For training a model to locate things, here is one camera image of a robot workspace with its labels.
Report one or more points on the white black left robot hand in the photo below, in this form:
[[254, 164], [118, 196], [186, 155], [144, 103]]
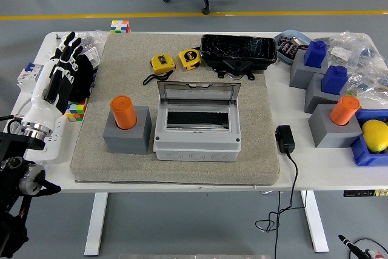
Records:
[[42, 89]]

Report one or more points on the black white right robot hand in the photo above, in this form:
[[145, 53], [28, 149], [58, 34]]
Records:
[[348, 244]]

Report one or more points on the orange cylinder battery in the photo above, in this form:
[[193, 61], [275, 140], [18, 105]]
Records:
[[344, 112], [122, 113]]

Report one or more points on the smoky transparent box lid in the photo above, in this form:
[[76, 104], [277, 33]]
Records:
[[197, 93]]

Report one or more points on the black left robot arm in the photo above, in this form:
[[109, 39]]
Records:
[[10, 228]]

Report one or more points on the grey plastic junction box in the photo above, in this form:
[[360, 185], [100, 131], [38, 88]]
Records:
[[197, 146]]

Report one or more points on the white blue circuit breaker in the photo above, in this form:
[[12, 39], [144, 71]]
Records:
[[25, 77]]

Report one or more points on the colourful puzzle cube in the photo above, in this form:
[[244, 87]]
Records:
[[119, 26], [75, 110]]

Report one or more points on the white table leg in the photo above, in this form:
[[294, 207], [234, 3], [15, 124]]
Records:
[[97, 225], [315, 222]]

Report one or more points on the black cloth pouch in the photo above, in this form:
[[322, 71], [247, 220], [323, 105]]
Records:
[[83, 77]]

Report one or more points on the white power strip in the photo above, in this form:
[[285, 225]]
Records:
[[56, 137]]

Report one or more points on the black table control panel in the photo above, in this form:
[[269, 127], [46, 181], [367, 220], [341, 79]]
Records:
[[357, 193]]

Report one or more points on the clear bags of small parts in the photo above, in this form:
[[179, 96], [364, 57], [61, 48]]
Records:
[[363, 59], [91, 39]]

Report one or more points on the grey-brown table mat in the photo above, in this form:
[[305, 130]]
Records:
[[121, 59]]

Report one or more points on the blue plastic bin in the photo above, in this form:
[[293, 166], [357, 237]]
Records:
[[368, 159]]

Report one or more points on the grey block with round hole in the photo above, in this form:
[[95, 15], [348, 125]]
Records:
[[127, 140], [330, 136]]

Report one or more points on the yellow lemon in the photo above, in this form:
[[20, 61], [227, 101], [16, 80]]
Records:
[[376, 136]]

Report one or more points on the black power adapter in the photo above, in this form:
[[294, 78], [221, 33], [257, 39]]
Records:
[[285, 139]]

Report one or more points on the grey plastic block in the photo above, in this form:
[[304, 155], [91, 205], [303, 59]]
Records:
[[300, 75], [315, 98]]

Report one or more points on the blue bottle-shaped block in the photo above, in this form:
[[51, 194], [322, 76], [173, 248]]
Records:
[[333, 81], [315, 54]]

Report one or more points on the black plastic tray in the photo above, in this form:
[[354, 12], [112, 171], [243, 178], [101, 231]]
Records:
[[236, 48]]

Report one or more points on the dark snack packets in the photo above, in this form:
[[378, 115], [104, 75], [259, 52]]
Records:
[[288, 47]]

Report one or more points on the light blue bowl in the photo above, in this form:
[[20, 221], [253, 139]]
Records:
[[292, 32]]

